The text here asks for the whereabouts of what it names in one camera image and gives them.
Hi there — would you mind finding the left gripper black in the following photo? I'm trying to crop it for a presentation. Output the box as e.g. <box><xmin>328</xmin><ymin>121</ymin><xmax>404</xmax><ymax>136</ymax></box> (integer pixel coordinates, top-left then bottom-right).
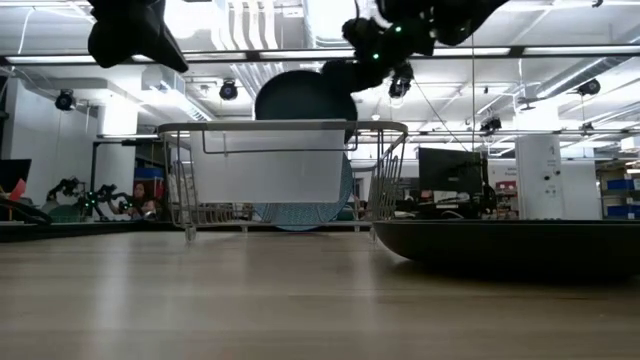
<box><xmin>87</xmin><ymin>0</ymin><xmax>190</xmax><ymax>74</ymax></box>

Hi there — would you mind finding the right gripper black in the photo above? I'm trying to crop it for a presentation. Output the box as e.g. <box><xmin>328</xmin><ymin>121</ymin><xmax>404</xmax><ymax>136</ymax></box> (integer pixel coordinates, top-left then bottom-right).
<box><xmin>319</xmin><ymin>17</ymin><xmax>436</xmax><ymax>95</ymax></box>

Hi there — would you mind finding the teal plate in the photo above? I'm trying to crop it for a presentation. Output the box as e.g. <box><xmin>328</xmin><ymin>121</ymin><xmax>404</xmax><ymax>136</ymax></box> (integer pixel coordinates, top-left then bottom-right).
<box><xmin>253</xmin><ymin>68</ymin><xmax>359</xmax><ymax>146</ymax></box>

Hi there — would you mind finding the light blue textured plate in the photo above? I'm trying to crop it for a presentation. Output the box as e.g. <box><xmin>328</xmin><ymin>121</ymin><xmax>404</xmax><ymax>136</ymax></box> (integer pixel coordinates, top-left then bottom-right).
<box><xmin>253</xmin><ymin>154</ymin><xmax>355</xmax><ymax>233</ymax></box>

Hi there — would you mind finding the black plate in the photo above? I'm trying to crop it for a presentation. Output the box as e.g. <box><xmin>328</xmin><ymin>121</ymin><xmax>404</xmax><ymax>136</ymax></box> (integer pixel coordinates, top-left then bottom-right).
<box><xmin>372</xmin><ymin>219</ymin><xmax>640</xmax><ymax>279</ymax></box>

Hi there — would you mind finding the translucent plastic cutlery holder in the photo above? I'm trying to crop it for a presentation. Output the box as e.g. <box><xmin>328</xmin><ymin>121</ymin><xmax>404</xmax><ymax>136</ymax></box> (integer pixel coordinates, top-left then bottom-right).
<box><xmin>189</xmin><ymin>130</ymin><xmax>347</xmax><ymax>204</ymax></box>

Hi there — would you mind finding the black computer monitor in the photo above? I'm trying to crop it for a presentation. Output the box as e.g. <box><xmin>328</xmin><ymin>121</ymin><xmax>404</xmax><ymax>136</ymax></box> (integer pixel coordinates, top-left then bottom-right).
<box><xmin>418</xmin><ymin>147</ymin><xmax>490</xmax><ymax>214</ymax></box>

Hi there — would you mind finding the person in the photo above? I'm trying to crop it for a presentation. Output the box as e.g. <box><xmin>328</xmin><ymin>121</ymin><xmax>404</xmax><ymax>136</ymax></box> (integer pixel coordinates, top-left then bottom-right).
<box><xmin>118</xmin><ymin>180</ymin><xmax>162</xmax><ymax>221</ymax></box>

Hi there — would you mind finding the white tall cabinet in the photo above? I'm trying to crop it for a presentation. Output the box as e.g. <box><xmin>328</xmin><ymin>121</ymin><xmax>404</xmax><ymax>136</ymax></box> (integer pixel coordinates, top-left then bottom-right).
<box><xmin>514</xmin><ymin>133</ymin><xmax>565</xmax><ymax>221</ymax></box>

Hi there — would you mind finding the blue storage bin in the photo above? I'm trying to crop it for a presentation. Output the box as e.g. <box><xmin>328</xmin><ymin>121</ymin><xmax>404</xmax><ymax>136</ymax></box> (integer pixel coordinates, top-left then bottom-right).
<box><xmin>606</xmin><ymin>178</ymin><xmax>640</xmax><ymax>192</ymax></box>
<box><xmin>606</xmin><ymin>203</ymin><xmax>640</xmax><ymax>219</ymax></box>

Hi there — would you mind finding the grey wire dish rack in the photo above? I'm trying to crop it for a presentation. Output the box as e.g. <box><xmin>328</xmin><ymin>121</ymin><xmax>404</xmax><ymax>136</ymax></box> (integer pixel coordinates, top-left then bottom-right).
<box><xmin>157</xmin><ymin>119</ymin><xmax>409</xmax><ymax>242</ymax></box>

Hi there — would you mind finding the black metal table frame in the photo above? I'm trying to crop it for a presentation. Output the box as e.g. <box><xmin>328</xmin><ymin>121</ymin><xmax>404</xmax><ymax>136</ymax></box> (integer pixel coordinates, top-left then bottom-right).
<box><xmin>0</xmin><ymin>218</ymin><xmax>381</xmax><ymax>245</ymax></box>

